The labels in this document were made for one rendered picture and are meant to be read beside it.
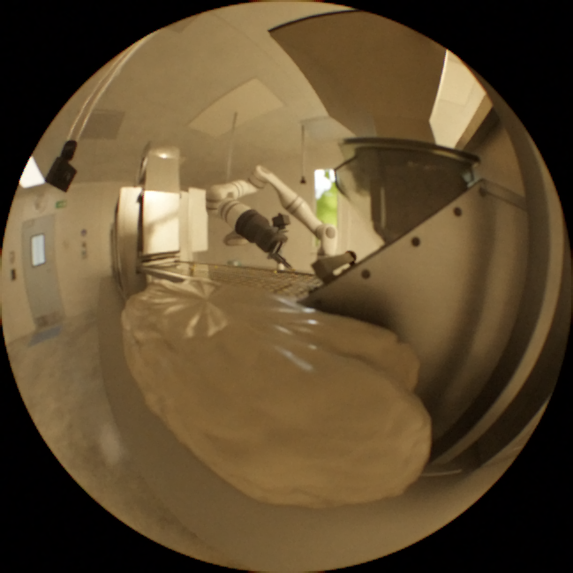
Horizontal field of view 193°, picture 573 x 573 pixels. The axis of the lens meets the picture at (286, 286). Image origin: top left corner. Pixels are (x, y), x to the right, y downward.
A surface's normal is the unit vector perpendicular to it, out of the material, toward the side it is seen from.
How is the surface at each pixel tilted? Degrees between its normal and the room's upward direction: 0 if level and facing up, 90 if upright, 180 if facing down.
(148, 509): 0
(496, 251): 90
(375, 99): 114
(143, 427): 0
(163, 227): 90
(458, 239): 90
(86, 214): 90
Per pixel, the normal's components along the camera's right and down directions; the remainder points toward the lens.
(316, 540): 0.02, -0.97
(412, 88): -0.45, 0.59
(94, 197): 0.87, 0.14
